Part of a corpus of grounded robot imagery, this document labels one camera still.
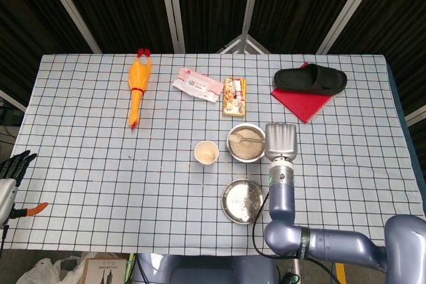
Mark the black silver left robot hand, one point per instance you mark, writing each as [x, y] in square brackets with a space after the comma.
[8, 197]

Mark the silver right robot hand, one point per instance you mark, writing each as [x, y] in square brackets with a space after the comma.
[281, 141]

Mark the metal spoon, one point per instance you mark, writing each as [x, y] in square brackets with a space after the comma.
[236, 137]

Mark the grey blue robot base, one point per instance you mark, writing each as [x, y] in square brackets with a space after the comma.
[199, 270]

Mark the blue grey right robot arm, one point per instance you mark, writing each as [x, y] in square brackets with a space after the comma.
[281, 197]

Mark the stainless steel bowl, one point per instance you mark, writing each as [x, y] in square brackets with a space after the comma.
[248, 161]

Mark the white paper cup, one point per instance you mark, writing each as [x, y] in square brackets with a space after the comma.
[206, 154]

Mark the red spiral notebook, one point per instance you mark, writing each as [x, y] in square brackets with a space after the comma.
[303, 104]

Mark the yellow curry food box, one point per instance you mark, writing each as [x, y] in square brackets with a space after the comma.
[234, 97]

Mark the black rubber slipper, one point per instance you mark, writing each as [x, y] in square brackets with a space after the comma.
[316, 81]

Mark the stainless steel plate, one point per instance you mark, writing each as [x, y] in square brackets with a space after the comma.
[239, 204]

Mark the white plastic bag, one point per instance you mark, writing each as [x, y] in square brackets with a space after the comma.
[40, 272]

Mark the light blue checked tablecloth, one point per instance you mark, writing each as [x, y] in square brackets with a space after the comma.
[100, 164]

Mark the pink white wet wipes pack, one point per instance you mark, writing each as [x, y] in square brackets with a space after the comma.
[196, 84]

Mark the brown cardboard box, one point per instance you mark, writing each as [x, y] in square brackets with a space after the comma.
[103, 272]

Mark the dark blue table skirt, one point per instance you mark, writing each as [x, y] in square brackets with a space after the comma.
[397, 97]

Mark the yellow rubber chicken toy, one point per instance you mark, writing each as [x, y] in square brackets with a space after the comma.
[139, 78]

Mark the white screen foot bracket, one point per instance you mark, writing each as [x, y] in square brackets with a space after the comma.
[244, 43]

